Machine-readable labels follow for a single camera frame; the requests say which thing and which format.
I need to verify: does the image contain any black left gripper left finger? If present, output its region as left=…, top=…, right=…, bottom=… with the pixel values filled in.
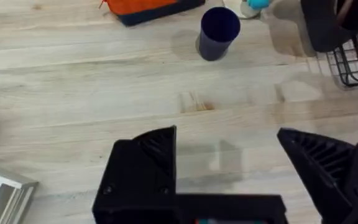
left=91, top=125, right=180, bottom=224

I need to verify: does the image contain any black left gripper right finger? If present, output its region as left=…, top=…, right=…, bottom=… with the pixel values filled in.
left=276, top=127, right=358, bottom=224

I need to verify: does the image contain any black wire dish rack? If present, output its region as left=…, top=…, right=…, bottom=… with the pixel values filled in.
left=324, top=0, right=358, bottom=90

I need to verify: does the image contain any teal round-topped tool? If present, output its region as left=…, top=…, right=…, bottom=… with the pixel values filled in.
left=246, top=0, right=271, bottom=11

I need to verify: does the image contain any white round object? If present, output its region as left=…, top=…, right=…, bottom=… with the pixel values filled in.
left=222, top=0, right=262, bottom=20

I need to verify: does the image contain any orange and navy zip bag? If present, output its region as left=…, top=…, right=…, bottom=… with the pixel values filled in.
left=99, top=0, right=206, bottom=27

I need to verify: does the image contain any dark blue cup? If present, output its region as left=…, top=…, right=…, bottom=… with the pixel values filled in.
left=195, top=6, right=242, bottom=62

